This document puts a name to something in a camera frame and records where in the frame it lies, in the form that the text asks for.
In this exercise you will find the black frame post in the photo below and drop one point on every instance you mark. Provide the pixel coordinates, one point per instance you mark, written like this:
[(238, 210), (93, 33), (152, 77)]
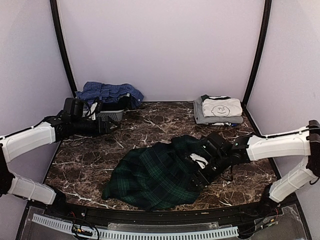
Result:
[(62, 46), (259, 51)]

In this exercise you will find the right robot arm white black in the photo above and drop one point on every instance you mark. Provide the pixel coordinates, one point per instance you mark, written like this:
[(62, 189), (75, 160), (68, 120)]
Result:
[(304, 142)]

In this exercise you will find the left black frame post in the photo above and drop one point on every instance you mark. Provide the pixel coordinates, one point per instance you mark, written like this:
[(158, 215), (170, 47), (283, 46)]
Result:
[(62, 46)]

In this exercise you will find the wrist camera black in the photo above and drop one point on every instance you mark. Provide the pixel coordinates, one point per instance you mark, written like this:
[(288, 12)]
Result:
[(216, 145), (73, 107)]

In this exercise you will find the dark green plaid garment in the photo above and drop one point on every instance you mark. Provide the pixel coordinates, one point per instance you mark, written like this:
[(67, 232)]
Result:
[(158, 177)]

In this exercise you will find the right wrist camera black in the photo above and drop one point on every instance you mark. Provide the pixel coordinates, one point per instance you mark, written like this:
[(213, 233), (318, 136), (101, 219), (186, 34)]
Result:
[(216, 145)]

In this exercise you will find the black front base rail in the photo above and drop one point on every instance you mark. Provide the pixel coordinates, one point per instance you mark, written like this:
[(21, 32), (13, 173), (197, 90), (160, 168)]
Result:
[(101, 213)]

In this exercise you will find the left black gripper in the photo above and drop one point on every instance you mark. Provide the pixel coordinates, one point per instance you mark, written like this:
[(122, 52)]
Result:
[(106, 130)]

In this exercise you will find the blue checkered shirt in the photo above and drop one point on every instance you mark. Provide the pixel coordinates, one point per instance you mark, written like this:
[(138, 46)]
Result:
[(110, 93)]

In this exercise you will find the white and green raglan shirt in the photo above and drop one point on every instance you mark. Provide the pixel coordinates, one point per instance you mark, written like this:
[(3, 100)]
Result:
[(221, 106)]

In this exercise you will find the black garment in basket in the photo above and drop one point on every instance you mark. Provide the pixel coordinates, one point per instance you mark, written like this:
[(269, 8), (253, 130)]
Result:
[(124, 102)]

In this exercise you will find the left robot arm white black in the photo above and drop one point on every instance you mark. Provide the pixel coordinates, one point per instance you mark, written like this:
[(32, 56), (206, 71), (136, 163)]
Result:
[(51, 130)]

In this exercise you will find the right black frame post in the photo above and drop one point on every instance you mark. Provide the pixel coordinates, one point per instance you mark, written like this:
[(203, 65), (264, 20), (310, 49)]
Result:
[(259, 51)]

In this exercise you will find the white perforated laundry basket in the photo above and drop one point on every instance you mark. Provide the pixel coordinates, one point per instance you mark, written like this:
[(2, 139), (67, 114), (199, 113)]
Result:
[(115, 115)]

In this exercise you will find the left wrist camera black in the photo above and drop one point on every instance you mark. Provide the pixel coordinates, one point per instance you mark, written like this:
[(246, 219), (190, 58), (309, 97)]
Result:
[(73, 107)]

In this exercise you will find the folded grey polo shirt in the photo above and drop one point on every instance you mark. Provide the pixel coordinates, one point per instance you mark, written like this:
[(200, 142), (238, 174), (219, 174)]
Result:
[(215, 120)]

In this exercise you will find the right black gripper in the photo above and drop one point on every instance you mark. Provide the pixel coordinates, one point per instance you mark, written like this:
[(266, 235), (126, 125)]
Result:
[(198, 180)]

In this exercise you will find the white slotted cable duct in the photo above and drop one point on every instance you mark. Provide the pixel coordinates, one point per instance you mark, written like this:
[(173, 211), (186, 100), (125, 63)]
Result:
[(119, 231)]

